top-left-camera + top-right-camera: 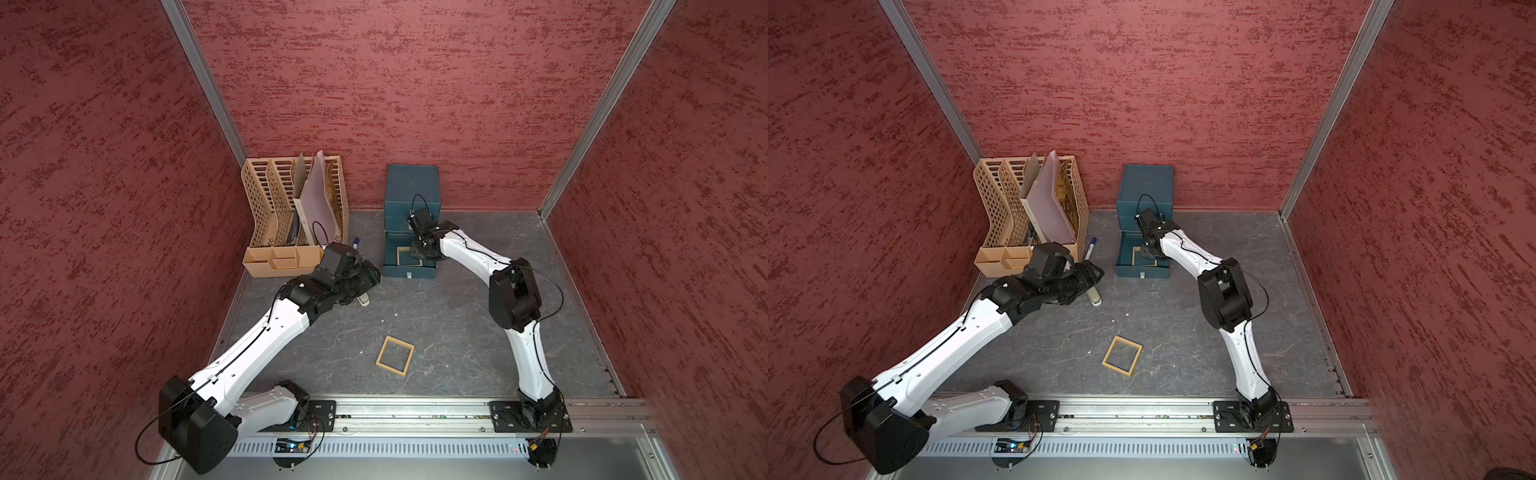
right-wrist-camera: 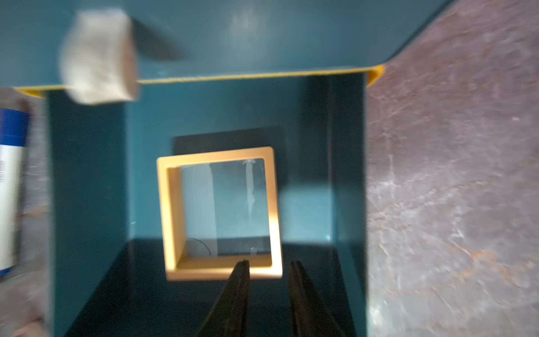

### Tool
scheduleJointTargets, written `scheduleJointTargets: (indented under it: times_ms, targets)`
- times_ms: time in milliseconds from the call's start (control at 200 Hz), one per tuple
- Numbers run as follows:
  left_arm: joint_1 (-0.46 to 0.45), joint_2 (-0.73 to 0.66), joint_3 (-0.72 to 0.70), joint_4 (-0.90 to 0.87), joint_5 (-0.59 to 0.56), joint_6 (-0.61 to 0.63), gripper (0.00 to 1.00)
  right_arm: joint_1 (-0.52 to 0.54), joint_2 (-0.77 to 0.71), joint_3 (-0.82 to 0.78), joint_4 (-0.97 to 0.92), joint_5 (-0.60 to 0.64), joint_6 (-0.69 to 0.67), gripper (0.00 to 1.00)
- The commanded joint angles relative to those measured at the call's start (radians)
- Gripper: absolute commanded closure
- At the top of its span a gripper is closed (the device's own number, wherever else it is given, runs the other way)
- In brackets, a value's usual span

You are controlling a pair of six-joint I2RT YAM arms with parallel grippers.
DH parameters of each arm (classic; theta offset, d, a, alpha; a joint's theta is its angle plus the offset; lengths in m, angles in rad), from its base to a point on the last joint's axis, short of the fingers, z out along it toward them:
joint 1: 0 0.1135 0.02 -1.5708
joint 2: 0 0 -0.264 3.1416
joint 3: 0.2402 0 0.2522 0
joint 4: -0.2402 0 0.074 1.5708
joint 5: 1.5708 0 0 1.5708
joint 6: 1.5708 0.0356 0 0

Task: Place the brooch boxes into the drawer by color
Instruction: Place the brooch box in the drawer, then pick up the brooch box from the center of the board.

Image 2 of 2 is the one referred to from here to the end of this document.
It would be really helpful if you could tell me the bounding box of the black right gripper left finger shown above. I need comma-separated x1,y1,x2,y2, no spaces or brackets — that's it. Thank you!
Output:
196,260,251,336

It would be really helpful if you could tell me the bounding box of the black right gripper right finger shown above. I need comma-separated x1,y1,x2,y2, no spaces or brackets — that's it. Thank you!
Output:
289,261,345,336

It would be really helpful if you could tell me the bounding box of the large wooden frame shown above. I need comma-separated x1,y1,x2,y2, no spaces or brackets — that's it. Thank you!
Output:
157,147,283,281

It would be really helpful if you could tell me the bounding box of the teal drawer cabinet yellow trim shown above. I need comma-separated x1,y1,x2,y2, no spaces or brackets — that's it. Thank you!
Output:
1,1,449,336

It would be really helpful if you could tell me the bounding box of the blue capped white marker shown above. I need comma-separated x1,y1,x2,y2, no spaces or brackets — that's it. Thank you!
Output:
1,108,30,277

